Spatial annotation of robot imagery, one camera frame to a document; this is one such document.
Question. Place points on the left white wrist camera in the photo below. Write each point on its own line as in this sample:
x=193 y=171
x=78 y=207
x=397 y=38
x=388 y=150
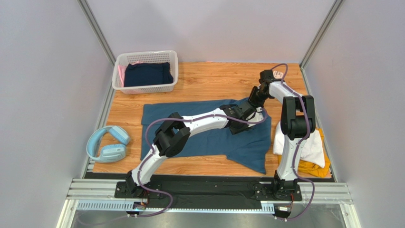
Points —
x=256 y=117

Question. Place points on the yellow folded t shirt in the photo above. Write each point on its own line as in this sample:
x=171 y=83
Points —
x=312 y=169

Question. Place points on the left aluminium corner post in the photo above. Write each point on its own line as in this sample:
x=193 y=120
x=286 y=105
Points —
x=85 y=6

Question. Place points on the right aluminium corner post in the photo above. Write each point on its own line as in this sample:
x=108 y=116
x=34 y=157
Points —
x=333 y=11

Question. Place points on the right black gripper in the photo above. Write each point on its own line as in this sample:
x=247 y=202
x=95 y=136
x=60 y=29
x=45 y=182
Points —
x=257 y=94

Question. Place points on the white plastic laundry basket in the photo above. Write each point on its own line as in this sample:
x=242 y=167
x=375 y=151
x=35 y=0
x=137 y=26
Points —
x=146 y=57

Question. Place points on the white folded t shirt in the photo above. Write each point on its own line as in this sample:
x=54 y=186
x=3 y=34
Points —
x=312 y=151

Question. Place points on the pink cube block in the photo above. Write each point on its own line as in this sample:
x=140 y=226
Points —
x=278 y=74

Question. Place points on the teal blue t shirt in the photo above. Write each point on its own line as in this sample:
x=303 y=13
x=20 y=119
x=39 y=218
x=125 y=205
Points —
x=248 y=148

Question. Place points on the navy folded t shirt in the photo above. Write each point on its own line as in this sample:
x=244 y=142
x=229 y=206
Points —
x=148 y=74

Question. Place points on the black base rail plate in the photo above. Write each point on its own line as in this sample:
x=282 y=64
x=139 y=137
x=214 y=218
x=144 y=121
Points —
x=202 y=192

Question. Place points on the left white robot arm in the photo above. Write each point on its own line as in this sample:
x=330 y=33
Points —
x=174 y=132

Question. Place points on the aluminium corner post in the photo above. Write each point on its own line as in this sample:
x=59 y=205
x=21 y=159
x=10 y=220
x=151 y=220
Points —
x=333 y=11
x=85 y=6

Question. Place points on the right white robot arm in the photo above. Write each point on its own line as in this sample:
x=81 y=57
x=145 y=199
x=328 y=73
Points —
x=297 y=123

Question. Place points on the light blue plastic object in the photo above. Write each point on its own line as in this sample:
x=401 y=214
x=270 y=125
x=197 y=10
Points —
x=112 y=152

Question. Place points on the pink t shirt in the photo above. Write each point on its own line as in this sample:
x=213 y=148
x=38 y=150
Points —
x=121 y=72

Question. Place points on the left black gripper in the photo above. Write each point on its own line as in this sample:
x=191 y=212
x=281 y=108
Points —
x=234 y=131

